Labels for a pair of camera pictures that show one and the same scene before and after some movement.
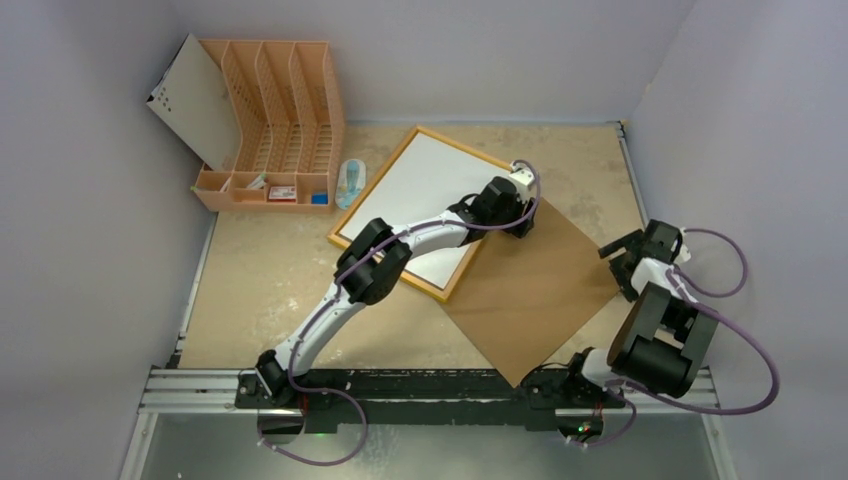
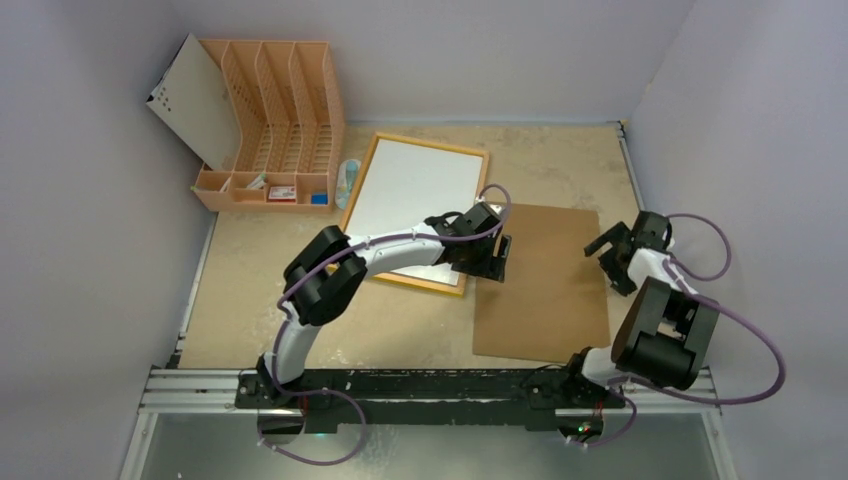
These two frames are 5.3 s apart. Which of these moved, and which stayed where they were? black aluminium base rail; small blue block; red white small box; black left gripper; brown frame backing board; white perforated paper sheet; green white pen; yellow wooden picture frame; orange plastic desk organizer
Moved: yellow wooden picture frame; brown frame backing board; black left gripper
Stayed: black aluminium base rail; white perforated paper sheet; orange plastic desk organizer; green white pen; red white small box; small blue block
